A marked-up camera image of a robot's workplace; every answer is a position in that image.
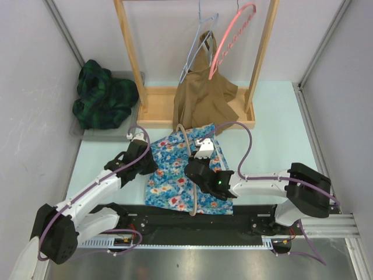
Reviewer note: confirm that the tan brown skirt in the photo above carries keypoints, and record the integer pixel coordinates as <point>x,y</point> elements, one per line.
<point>199,101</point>

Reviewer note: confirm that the blue floral garment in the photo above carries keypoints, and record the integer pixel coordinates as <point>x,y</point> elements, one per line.
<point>169,188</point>

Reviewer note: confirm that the pink plastic hanger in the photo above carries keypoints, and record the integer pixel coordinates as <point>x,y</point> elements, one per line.
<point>235,29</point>

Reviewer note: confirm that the beige wooden hanger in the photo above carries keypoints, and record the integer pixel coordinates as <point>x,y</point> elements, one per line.
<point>181,128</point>

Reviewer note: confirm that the green plaid garment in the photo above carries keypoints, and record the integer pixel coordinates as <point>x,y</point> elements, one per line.
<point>104,102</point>

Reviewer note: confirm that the light blue wire hanger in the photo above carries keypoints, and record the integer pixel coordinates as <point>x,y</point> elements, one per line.
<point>196,46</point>

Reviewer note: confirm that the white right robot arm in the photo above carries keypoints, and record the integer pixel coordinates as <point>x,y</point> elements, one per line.
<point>306,192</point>

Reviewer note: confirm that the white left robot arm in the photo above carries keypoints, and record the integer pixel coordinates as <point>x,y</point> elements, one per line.
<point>62,227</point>

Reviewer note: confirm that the wooden clothes rack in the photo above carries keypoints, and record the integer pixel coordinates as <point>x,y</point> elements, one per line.
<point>157,102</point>

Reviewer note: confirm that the grey plastic bin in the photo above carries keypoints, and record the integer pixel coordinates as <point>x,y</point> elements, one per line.
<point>109,134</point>

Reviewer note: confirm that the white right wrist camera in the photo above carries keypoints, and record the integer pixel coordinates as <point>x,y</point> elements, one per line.
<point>204,148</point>

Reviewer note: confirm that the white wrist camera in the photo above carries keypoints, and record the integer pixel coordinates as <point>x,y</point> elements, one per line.
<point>139,136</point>
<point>204,148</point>

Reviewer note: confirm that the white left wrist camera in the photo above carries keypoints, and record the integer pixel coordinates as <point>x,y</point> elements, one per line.
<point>139,136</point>

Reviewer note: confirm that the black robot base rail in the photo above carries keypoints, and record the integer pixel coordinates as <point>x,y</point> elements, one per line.
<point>248,227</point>

